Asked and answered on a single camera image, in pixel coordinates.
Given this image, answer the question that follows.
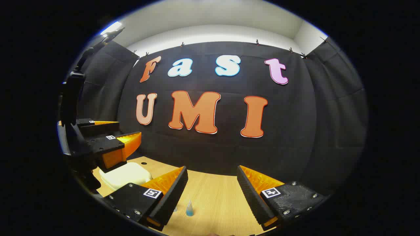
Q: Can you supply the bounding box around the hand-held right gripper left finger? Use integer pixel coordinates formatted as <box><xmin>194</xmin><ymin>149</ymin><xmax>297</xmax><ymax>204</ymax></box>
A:
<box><xmin>102</xmin><ymin>166</ymin><xmax>189</xmax><ymax>231</ymax></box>

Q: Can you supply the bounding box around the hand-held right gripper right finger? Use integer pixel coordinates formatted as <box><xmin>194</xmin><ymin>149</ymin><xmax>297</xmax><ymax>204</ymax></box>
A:
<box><xmin>237</xmin><ymin>165</ymin><xmax>328</xmax><ymax>231</ymax></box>

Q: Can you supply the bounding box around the pale yellow suitcase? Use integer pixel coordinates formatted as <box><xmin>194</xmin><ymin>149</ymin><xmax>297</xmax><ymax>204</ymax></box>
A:
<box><xmin>99</xmin><ymin>162</ymin><xmax>153</xmax><ymax>191</ymax></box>

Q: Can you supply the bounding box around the black backdrop cloth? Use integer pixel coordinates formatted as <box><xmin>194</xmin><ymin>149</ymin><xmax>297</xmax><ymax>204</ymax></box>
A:
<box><xmin>71</xmin><ymin>36</ymin><xmax>368</xmax><ymax>194</ymax></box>

